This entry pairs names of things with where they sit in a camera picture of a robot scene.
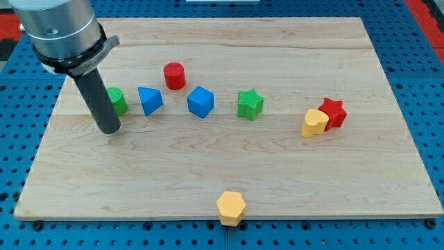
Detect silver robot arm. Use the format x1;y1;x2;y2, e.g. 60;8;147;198
9;0;121;134

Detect blue cube block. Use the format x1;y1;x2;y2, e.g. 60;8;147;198
187;86;214;118

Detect green star block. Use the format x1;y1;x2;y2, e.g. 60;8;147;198
237;88;264;121

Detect yellow heart block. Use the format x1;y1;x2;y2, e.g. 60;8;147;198
300;109;330;138

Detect green cylinder block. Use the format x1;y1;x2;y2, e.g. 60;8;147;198
107;87;128;116

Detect red star block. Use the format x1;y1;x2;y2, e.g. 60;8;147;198
318;97;347;131

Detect wooden board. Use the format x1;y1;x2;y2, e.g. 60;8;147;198
15;17;443;221

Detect yellow hexagon block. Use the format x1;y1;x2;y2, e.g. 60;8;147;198
216;191;246;227

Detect red cylinder block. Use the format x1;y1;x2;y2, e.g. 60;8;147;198
163;62;186;90

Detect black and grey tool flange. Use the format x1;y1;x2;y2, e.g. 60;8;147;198
33;24;120;77

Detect blue triangular prism block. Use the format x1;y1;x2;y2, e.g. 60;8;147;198
137;87;164;116

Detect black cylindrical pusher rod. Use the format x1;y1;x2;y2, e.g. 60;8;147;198
74;69;121;134

